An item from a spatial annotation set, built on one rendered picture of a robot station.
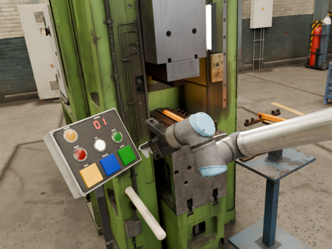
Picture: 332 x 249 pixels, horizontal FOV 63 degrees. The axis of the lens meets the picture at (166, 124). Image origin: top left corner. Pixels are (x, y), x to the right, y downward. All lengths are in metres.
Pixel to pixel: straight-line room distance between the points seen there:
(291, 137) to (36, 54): 6.23
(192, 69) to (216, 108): 0.43
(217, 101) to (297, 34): 7.92
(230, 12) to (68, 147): 1.23
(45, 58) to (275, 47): 6.45
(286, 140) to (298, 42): 8.85
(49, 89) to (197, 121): 6.05
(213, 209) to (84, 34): 1.36
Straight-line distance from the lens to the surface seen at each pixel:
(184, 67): 1.46
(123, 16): 1.46
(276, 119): 1.73
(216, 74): 1.74
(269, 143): 0.90
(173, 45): 1.42
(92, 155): 1.17
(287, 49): 9.46
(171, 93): 2.00
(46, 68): 6.73
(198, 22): 1.49
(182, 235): 1.85
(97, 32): 1.42
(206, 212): 1.85
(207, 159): 0.91
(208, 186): 1.74
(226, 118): 1.90
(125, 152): 1.25
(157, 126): 1.06
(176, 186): 1.60
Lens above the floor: 1.56
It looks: 21 degrees down
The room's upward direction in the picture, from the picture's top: 5 degrees counter-clockwise
